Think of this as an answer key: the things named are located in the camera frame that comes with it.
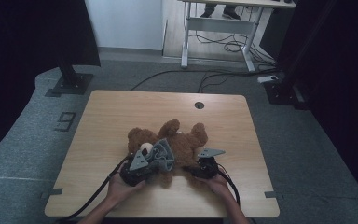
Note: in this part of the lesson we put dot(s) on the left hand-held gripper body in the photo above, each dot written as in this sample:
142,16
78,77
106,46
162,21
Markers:
136,172

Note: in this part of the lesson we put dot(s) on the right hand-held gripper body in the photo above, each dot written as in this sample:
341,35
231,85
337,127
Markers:
206,168

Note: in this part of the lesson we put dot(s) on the brown plush teddy bear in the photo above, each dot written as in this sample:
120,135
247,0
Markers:
183,146

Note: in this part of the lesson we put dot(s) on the grey fluffy cloth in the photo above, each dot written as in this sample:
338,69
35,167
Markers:
164,155

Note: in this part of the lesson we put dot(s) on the person's right hand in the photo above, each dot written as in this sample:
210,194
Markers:
220,186

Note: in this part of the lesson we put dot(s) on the person's left hand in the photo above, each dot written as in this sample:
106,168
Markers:
119,193

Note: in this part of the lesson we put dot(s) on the white power strip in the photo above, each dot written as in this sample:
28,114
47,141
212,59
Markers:
267,79

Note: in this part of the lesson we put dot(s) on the black stand with square base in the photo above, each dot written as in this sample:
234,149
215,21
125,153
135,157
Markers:
71,84

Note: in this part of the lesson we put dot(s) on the dark cabinet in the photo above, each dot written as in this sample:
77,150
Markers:
273,34

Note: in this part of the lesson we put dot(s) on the black curtain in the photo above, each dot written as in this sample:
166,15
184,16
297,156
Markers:
348,93
28,46

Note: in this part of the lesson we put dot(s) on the black stand with slanted post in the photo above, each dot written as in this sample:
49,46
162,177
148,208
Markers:
279,93

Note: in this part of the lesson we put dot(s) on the white metal frame desk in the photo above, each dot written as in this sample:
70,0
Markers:
220,25

